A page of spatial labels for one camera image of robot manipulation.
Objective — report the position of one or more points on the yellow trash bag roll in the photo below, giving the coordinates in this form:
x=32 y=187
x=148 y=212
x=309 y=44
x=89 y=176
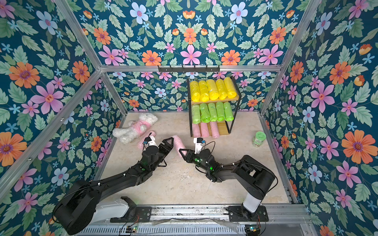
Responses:
x=195 y=91
x=231 y=90
x=212 y=89
x=204 y=92
x=223 y=93

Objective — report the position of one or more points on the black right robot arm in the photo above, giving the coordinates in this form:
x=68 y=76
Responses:
x=251 y=174

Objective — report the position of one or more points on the green trash bag roll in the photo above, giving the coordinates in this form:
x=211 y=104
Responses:
x=213 y=112
x=196 y=117
x=228 y=112
x=220 y=112
x=204 y=112

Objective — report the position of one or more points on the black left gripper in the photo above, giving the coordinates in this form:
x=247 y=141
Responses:
x=168 y=147

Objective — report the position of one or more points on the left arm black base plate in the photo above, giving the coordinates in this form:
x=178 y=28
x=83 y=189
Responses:
x=135 y=212

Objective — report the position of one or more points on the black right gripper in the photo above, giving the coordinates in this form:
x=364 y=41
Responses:
x=191 y=156

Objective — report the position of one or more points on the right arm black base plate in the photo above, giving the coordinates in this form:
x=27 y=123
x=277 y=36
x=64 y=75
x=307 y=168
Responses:
x=241 y=214

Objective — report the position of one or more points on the white pink plush toy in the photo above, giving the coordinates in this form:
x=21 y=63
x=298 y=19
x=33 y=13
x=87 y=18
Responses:
x=136 y=128

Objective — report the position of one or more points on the black wall hook rail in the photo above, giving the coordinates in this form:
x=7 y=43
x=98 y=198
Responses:
x=184 y=69

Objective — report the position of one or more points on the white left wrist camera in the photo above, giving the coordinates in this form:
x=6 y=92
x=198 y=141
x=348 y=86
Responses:
x=149 y=141

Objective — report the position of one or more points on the wooden shelf with black frame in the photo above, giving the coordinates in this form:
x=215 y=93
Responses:
x=224 y=127

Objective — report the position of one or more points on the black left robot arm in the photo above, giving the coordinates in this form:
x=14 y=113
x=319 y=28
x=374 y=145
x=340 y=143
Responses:
x=77 y=209

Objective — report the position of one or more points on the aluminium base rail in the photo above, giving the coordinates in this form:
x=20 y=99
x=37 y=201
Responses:
x=202 y=220

